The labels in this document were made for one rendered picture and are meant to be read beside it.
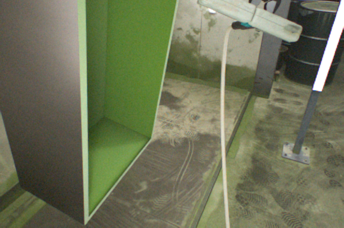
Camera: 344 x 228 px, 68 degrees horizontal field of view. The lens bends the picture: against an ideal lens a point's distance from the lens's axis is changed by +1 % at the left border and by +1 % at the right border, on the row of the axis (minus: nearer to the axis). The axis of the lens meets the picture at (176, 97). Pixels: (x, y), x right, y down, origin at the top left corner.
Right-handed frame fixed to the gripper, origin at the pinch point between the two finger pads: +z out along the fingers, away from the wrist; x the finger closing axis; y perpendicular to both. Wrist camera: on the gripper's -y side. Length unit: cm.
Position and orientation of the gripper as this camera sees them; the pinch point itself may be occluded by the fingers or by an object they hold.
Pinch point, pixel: (255, 23)
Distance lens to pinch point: 81.5
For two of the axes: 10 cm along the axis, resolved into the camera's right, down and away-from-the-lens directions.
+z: -3.4, 9.3, 1.5
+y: -1.8, -2.2, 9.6
